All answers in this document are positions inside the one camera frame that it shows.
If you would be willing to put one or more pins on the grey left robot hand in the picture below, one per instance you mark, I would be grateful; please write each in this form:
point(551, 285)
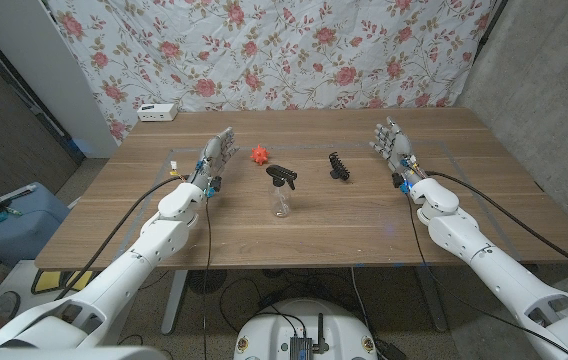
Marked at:
point(211, 157)

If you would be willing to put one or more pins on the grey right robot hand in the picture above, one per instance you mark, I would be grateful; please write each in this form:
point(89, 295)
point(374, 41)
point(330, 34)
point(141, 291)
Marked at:
point(399, 147)

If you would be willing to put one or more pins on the black trigger spray top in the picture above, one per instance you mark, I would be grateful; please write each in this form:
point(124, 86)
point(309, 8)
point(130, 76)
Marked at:
point(280, 174)

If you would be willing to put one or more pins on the clear plastic bottle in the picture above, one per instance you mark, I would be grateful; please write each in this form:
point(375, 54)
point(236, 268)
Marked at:
point(280, 205)

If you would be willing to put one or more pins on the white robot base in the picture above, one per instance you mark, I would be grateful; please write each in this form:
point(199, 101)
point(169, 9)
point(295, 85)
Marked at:
point(274, 330)

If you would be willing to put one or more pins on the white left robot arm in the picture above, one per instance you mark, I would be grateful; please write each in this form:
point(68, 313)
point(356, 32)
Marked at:
point(129, 260)

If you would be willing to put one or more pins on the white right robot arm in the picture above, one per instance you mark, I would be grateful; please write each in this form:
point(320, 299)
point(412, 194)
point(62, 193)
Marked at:
point(489, 260)

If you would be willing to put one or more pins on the orange spiky stress ball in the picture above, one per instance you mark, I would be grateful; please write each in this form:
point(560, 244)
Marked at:
point(260, 155)

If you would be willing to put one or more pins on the black hair clip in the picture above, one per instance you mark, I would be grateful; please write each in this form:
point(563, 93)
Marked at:
point(338, 169)

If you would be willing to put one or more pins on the white power strip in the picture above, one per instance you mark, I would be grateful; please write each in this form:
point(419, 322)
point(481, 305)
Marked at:
point(156, 112)

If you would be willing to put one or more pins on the black floor fan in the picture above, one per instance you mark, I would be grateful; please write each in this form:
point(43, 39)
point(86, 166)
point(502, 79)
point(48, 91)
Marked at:
point(206, 281)

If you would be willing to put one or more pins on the floral backdrop cloth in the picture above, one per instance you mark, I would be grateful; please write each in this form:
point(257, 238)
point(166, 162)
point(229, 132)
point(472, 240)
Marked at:
point(274, 50)

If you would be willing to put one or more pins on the black pole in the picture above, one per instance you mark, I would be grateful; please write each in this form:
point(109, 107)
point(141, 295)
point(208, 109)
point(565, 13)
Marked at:
point(489, 32)

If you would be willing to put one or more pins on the white table leg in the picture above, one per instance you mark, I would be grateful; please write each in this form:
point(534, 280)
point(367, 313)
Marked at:
point(174, 300)

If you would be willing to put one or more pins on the grey table leg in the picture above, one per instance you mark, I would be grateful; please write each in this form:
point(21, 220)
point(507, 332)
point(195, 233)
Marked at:
point(431, 300)

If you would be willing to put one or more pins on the white panel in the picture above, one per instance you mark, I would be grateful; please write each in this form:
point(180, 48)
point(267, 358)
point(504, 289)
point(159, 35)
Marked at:
point(39, 60)

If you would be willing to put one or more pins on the blue case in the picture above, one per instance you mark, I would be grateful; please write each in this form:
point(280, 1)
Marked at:
point(24, 225)

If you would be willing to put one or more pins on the black antenna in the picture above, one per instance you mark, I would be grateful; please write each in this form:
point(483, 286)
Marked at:
point(321, 335)

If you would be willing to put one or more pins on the white and black tool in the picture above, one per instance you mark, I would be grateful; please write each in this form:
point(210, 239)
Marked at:
point(11, 196)

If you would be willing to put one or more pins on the yellow and black item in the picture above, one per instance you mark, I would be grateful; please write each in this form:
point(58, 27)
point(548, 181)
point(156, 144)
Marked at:
point(44, 282)

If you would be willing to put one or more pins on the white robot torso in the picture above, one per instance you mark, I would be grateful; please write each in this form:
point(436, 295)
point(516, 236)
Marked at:
point(64, 354)

